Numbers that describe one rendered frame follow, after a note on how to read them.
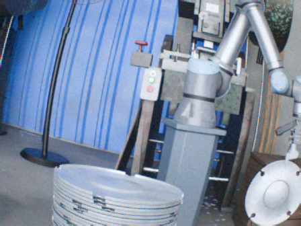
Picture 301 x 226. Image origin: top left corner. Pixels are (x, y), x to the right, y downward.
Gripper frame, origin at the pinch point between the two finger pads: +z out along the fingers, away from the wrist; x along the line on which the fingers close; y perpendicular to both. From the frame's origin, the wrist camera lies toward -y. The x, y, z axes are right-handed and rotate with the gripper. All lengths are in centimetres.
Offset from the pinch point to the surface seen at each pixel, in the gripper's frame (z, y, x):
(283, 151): 11, -20, 202
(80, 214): 9, -31, -92
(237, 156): 6, -33, 41
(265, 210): 20.9, -3.0, -3.6
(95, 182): 3, -33, -84
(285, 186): 9.5, 3.4, -2.0
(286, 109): -26, -25, 200
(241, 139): -3, -33, 41
